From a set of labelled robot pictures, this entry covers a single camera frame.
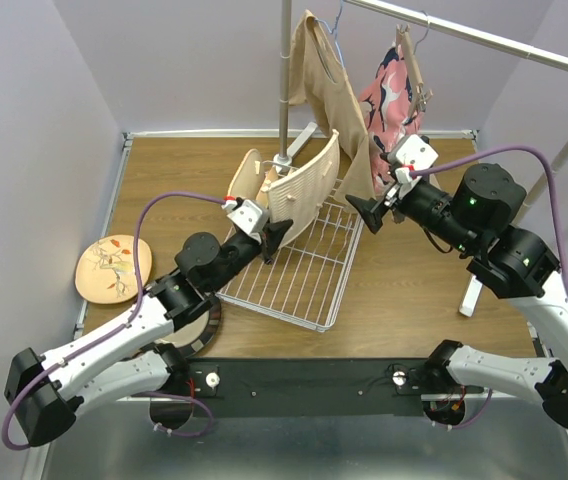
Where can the yellow woven placemat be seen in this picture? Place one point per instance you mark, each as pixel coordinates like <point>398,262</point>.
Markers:
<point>300,195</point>

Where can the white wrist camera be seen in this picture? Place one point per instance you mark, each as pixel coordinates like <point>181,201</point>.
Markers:
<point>246,215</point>
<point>412,153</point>

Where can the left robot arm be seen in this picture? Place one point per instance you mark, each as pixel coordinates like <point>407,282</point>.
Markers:
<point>47,392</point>

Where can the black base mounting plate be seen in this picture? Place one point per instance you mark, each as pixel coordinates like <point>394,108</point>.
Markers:
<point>244,387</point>

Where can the bird pattern beige plate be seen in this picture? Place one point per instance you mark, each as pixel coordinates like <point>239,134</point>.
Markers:
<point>262,196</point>

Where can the white clothes rack frame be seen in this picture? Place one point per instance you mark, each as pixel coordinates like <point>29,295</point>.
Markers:
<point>287,152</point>

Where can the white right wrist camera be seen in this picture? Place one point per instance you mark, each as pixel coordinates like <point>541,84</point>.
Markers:
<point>412,153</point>

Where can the white wire dish rack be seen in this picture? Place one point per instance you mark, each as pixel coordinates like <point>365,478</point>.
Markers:
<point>305,283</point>

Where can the pink patterned hanging garment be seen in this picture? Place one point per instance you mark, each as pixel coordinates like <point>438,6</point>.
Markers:
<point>385,106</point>

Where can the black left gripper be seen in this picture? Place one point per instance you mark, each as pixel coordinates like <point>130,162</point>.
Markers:
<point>271,237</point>

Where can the blue wire hanger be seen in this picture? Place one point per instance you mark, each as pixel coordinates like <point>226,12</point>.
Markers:
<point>332,30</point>

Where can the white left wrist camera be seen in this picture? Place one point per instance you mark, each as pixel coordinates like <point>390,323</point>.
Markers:
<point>246,215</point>

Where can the beige hanging shirt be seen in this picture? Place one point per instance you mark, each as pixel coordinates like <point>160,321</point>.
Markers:
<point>317,78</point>

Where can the black rimmed silver plate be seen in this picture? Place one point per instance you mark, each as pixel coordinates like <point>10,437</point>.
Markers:
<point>196,336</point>

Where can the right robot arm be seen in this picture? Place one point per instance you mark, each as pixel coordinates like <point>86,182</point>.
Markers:
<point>514,263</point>

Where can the beige plate orange leaves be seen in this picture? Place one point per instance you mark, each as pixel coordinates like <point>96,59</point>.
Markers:
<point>105,272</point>

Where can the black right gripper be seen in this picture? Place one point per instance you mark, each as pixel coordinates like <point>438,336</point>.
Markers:
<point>370,209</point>

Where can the wooden clip hanger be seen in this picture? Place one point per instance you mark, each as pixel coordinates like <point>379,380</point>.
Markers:
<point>421,95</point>

